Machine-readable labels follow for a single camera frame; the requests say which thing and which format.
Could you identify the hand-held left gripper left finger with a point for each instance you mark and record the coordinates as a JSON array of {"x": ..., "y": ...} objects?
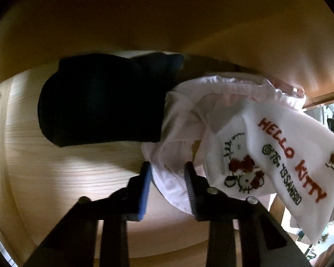
[{"x": 145, "y": 189}]

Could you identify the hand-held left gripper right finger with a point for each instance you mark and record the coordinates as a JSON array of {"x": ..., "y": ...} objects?
[{"x": 188, "y": 183}]

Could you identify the white cloth garment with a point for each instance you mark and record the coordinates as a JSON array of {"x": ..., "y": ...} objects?
[{"x": 178, "y": 111}]

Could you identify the white printed sock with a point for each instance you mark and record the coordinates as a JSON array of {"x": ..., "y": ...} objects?
[
  {"x": 225, "y": 155},
  {"x": 284, "y": 150}
]

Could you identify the black sock bundle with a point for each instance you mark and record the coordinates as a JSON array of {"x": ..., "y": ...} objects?
[
  {"x": 100, "y": 103},
  {"x": 164, "y": 61}
]

